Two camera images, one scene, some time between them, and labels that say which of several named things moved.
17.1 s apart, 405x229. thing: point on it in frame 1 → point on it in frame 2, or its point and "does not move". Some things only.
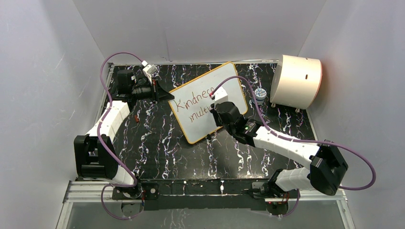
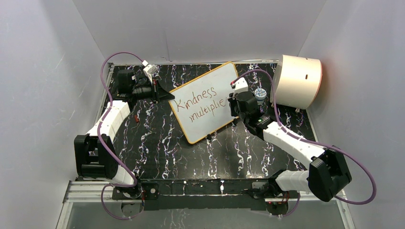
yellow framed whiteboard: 192,101 does not move
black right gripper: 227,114 → 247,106
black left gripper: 161,94 does not move
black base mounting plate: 194,194 does not move
